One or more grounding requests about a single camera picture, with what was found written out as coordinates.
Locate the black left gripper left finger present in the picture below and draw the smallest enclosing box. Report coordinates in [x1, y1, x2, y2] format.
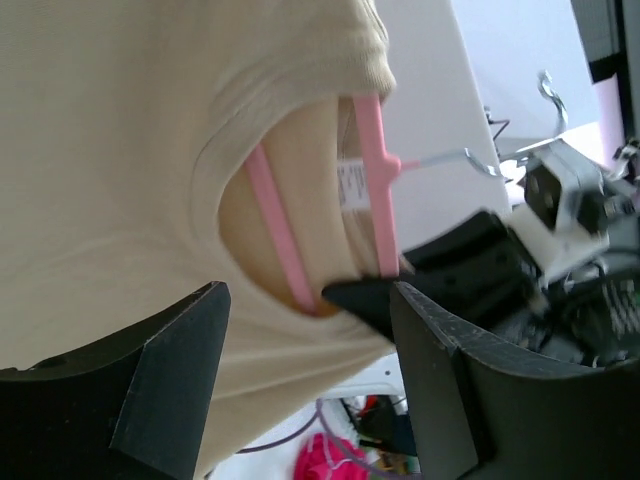
[1, 282, 231, 479]

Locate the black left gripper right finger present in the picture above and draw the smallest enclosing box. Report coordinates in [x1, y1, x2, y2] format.
[391, 282, 639, 479]

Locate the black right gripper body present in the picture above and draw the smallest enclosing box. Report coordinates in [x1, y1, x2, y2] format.
[404, 210, 541, 330]

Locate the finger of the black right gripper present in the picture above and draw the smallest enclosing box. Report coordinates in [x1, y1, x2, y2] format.
[322, 277, 415, 345]

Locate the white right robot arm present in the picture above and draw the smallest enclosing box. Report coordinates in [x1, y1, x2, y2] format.
[322, 211, 639, 367]

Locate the pink clothes hanger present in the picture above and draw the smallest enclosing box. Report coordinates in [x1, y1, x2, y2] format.
[243, 72, 569, 314]

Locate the beige t shirt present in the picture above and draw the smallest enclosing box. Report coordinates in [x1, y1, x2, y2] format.
[1, 1, 394, 476]

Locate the pink cloth below table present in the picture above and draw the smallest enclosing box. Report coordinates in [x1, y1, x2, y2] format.
[292, 432, 370, 480]

